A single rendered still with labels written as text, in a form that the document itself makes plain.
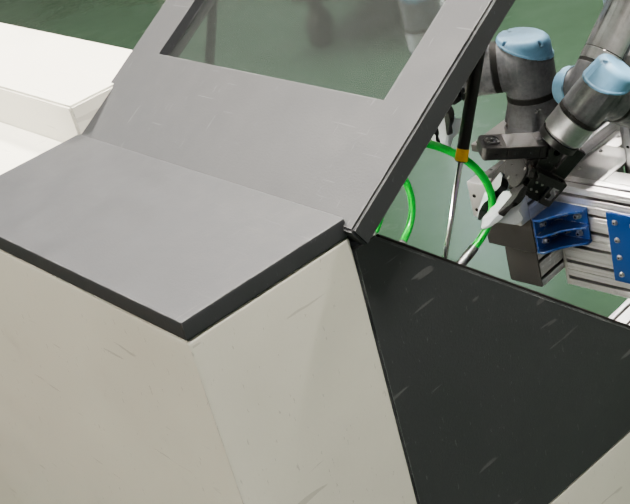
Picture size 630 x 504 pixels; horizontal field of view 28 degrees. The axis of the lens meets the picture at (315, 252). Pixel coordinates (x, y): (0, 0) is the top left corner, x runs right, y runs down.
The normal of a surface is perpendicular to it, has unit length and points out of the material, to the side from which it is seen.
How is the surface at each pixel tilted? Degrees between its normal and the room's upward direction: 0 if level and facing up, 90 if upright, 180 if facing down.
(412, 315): 90
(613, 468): 90
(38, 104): 90
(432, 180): 0
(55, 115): 90
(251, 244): 0
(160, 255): 0
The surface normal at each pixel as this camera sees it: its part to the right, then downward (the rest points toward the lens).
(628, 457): 0.64, 0.23
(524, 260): -0.67, 0.49
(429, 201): -0.23, -0.85
